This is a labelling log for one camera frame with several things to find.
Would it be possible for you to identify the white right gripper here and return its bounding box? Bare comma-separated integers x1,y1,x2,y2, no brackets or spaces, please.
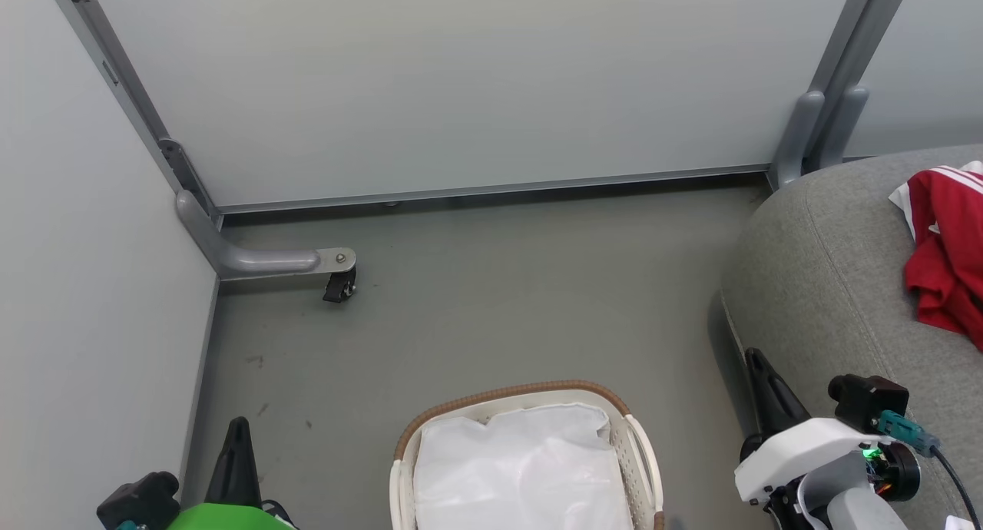
734,347,885,508

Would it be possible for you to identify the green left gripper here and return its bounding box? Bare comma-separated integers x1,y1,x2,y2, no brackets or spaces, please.
165,416,297,530

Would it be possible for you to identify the red garment with white stripes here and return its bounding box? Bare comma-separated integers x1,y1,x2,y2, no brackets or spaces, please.
889,161,983,354

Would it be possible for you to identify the grey fabric sofa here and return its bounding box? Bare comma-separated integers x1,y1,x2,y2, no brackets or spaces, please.
720,144,983,530

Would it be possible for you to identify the grey partition foot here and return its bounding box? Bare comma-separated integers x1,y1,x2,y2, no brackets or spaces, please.
768,90,827,190
813,85,870,171
175,190,358,282

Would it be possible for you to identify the black caster wheel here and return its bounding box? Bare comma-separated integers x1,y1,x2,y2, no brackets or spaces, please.
323,270,359,304

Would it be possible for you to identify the white basket liner bag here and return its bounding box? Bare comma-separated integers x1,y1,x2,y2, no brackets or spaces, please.
413,403,635,530

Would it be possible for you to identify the white laundry basket brown rim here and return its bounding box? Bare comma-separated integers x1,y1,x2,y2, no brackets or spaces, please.
389,380,666,530

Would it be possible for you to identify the thin black left gripper cable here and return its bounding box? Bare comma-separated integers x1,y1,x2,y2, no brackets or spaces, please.
260,499,299,530

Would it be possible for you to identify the black cable with teal plug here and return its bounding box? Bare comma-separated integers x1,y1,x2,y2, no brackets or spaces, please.
878,409,983,530

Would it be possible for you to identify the grey metal hinge bracket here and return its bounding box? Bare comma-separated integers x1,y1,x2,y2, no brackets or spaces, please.
157,137,214,217

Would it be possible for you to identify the grey partition bottom rail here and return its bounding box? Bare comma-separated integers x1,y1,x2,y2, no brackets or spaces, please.
217,164,772,214

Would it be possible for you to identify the grey partition corner post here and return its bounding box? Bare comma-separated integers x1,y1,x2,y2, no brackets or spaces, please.
42,0,225,231

